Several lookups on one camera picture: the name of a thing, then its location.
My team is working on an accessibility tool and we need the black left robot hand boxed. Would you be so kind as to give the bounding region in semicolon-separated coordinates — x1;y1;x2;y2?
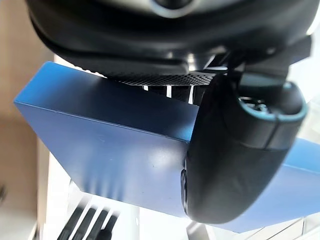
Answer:
24;0;320;224

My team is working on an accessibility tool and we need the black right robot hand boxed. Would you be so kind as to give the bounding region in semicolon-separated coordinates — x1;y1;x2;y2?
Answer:
56;199;119;240

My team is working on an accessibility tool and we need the blue folder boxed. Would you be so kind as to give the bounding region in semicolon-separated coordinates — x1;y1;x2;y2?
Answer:
12;61;320;235

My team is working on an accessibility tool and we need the light wood cabinet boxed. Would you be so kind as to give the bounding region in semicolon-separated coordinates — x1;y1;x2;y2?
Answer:
0;0;57;240

